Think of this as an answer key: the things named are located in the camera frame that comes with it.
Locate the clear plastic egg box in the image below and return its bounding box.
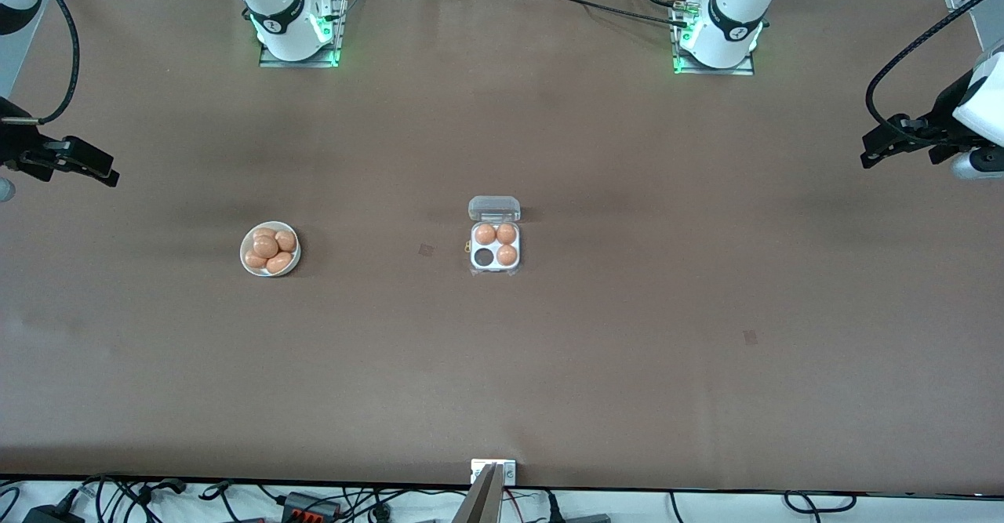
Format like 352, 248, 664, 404
467, 195, 523, 278

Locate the white ceramic bowl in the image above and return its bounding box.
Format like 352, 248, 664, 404
239, 220, 302, 278

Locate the black power adapter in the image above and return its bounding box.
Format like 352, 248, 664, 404
22, 503, 85, 523

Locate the black red connector block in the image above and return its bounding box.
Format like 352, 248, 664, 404
281, 492, 344, 523

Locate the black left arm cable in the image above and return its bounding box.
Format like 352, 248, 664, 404
865, 0, 1004, 147

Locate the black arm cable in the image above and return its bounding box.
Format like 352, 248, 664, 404
26, 0, 82, 126
865, 0, 1004, 147

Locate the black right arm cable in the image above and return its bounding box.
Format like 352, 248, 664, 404
26, 0, 82, 126

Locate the long black table cable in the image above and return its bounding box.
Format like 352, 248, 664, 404
502, 0, 691, 28

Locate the looped black floor cable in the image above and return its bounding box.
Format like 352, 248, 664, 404
784, 491, 857, 514

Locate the silver camera mount bracket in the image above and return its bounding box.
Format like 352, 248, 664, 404
471, 459, 518, 486

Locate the grey camera support beam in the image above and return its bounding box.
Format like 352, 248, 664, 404
453, 463, 504, 523

